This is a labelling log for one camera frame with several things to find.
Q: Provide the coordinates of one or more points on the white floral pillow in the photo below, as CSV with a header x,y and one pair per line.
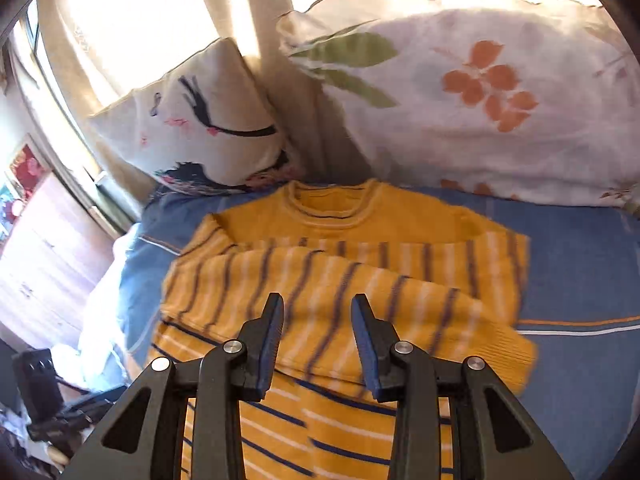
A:
x,y
475,95

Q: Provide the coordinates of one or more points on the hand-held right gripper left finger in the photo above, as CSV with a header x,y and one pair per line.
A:
x,y
270,347

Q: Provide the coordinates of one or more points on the red picture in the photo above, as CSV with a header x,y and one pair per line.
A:
x,y
25,166

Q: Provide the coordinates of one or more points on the yellow striped sweater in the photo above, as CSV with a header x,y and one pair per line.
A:
x,y
360,260

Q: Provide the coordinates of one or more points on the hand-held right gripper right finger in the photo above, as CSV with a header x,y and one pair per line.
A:
x,y
364,350

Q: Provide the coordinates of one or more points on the wooden dresser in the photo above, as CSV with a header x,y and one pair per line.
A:
x,y
45,265

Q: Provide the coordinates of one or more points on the beige curtain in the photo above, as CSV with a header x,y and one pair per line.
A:
x,y
165,50

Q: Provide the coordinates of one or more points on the blue striped bed sheet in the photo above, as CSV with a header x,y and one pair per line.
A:
x,y
565,280

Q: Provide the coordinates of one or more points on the white bird print pillow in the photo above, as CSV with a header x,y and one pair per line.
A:
x,y
210,125

